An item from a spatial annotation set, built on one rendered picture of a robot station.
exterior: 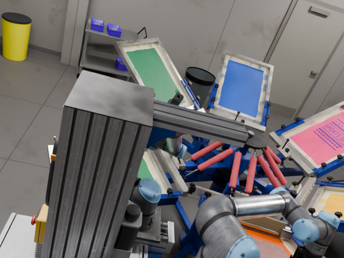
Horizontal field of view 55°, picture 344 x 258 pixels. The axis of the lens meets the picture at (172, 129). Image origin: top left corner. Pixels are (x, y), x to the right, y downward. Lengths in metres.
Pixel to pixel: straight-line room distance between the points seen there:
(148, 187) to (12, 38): 4.51
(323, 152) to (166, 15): 3.64
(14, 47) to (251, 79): 3.72
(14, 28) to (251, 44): 3.85
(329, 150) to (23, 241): 2.60
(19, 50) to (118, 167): 4.92
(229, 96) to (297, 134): 0.76
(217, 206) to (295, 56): 5.61
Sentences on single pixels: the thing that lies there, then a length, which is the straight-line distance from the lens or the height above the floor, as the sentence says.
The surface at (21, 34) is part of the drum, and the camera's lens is 5.73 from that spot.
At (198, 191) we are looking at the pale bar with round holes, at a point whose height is 1.12.
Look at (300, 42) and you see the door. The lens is 6.41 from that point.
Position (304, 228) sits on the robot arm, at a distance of 1.24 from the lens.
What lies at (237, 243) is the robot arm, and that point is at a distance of 0.92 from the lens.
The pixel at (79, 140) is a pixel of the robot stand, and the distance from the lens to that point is 0.99.
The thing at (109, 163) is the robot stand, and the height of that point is 1.87.
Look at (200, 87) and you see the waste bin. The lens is 5.34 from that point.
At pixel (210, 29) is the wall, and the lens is 5.99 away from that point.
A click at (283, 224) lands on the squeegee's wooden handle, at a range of 2.17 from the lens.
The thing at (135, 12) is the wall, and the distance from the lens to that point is 5.88.
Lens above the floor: 2.51
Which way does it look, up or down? 30 degrees down
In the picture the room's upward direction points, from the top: 20 degrees clockwise
